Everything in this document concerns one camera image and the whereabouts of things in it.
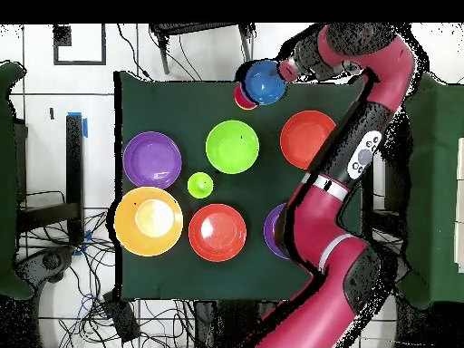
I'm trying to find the small blue plastic bowl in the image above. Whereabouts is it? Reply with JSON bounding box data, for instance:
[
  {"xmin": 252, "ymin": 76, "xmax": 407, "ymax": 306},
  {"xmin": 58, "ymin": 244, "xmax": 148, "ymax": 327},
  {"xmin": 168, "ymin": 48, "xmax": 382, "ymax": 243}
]
[{"xmin": 243, "ymin": 59, "xmax": 288, "ymax": 107}]

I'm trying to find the red plastic cup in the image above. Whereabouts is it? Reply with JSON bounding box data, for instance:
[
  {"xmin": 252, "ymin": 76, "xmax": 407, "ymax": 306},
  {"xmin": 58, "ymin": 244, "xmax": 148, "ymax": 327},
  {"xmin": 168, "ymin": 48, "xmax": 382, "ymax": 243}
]
[{"xmin": 234, "ymin": 82, "xmax": 259, "ymax": 111}]

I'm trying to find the green plastic bowl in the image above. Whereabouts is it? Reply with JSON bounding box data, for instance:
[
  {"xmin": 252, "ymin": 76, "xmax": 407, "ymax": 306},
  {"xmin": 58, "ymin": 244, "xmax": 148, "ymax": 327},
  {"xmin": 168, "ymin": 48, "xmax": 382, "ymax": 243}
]
[{"xmin": 205, "ymin": 120, "xmax": 261, "ymax": 175}]

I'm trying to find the orange-red plastic bowl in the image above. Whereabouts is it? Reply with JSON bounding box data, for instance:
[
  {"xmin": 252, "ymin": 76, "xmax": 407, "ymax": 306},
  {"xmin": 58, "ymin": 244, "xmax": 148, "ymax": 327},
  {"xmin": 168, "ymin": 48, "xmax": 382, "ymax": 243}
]
[
  {"xmin": 279, "ymin": 110, "xmax": 337, "ymax": 170},
  {"xmin": 188, "ymin": 203, "xmax": 248, "ymax": 263}
]

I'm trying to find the dark green tablecloth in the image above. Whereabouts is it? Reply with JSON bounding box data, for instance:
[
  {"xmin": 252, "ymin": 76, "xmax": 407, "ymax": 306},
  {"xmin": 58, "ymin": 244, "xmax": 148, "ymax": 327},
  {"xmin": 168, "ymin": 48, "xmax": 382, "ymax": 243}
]
[{"xmin": 113, "ymin": 70, "xmax": 365, "ymax": 302}]

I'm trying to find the green plastic cup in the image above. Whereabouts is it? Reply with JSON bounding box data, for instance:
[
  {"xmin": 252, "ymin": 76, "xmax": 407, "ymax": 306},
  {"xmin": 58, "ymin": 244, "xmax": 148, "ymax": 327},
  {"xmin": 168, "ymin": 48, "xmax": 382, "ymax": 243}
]
[{"xmin": 187, "ymin": 171, "xmax": 215, "ymax": 199}]

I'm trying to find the purple plastic bowl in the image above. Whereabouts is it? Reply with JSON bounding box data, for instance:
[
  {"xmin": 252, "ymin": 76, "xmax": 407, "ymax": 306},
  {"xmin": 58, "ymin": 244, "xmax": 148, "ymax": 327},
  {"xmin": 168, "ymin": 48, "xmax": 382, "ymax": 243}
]
[
  {"xmin": 263, "ymin": 202, "xmax": 291, "ymax": 261},
  {"xmin": 121, "ymin": 130, "xmax": 183, "ymax": 190}
]

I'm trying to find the neighbouring green table cloth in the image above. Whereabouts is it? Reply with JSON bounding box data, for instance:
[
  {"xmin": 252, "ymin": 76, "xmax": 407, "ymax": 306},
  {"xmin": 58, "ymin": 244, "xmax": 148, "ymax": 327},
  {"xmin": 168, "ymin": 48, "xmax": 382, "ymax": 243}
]
[
  {"xmin": 0, "ymin": 60, "xmax": 34, "ymax": 300},
  {"xmin": 398, "ymin": 72, "xmax": 464, "ymax": 309}
]

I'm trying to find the large orange plastic bowl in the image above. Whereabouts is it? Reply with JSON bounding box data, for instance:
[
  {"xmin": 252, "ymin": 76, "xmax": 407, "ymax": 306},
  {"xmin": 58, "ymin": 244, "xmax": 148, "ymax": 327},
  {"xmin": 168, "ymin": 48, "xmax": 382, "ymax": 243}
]
[{"xmin": 113, "ymin": 186, "xmax": 185, "ymax": 257}]

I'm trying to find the blue tape strip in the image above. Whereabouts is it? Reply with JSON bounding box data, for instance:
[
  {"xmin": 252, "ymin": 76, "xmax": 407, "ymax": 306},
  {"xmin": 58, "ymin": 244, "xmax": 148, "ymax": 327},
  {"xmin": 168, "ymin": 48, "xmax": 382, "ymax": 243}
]
[{"xmin": 66, "ymin": 111, "xmax": 89, "ymax": 139}]

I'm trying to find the white box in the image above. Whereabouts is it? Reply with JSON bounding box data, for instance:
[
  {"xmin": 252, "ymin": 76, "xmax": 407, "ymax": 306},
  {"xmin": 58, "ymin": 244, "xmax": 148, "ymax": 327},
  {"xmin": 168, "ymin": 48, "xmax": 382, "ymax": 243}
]
[{"xmin": 455, "ymin": 136, "xmax": 464, "ymax": 274}]

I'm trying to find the black power adapter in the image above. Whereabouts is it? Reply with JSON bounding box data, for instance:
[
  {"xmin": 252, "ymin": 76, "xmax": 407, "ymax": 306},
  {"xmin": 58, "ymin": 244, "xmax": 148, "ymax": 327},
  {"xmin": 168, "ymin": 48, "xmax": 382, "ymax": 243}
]
[{"xmin": 101, "ymin": 291, "xmax": 141, "ymax": 343}]

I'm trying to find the black camera stand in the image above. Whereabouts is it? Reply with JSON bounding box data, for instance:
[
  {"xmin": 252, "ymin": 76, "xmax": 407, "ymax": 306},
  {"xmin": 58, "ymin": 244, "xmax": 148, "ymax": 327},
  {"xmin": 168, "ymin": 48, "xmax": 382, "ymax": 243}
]
[{"xmin": 149, "ymin": 23, "xmax": 256, "ymax": 75}]

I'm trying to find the black floor cable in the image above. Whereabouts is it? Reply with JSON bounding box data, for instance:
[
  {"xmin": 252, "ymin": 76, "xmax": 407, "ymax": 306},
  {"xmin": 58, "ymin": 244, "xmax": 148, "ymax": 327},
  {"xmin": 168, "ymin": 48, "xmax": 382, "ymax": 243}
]
[{"xmin": 116, "ymin": 23, "xmax": 152, "ymax": 80}]

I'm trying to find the black square floor frame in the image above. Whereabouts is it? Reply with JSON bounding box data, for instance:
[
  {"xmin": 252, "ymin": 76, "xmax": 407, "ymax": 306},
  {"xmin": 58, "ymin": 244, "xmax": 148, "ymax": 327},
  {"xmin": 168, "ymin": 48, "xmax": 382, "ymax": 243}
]
[{"xmin": 53, "ymin": 24, "xmax": 107, "ymax": 66}]

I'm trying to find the black metal frame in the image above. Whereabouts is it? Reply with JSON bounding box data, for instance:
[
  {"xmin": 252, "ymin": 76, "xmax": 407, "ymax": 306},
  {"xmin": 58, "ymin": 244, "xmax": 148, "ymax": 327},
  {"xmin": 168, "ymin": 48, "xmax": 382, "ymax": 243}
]
[{"xmin": 15, "ymin": 114, "xmax": 85, "ymax": 244}]

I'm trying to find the tangle of floor cables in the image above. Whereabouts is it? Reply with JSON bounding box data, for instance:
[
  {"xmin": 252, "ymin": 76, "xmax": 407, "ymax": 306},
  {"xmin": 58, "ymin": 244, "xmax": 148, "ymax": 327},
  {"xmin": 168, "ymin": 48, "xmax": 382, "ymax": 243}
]
[{"xmin": 17, "ymin": 189, "xmax": 197, "ymax": 348}]

